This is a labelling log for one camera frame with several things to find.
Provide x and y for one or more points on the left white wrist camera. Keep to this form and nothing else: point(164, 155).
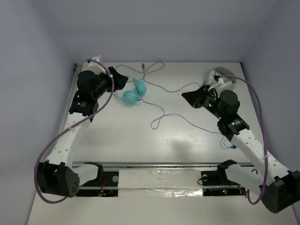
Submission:
point(96, 66)

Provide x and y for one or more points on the grey white headphones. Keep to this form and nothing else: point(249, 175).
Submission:
point(228, 74)

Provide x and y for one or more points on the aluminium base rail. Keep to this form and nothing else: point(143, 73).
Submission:
point(142, 180)

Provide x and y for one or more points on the teal white cat-ear headphones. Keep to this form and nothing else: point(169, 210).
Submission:
point(131, 97)

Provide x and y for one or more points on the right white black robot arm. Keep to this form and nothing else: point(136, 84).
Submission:
point(276, 186)

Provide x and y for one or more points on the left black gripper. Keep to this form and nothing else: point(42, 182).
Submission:
point(113, 79)

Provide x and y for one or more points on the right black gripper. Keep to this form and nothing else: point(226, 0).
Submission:
point(195, 98)

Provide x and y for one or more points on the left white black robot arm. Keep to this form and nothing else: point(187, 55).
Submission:
point(55, 175)

